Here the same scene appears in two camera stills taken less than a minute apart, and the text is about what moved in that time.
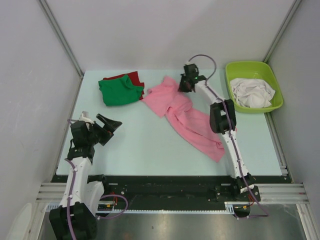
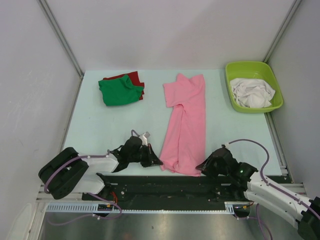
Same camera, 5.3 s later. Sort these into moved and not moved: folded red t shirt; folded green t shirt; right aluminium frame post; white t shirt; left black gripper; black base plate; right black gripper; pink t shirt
Moved: left black gripper; pink t shirt; right black gripper
Not moved: folded green t shirt; black base plate; folded red t shirt; white t shirt; right aluminium frame post
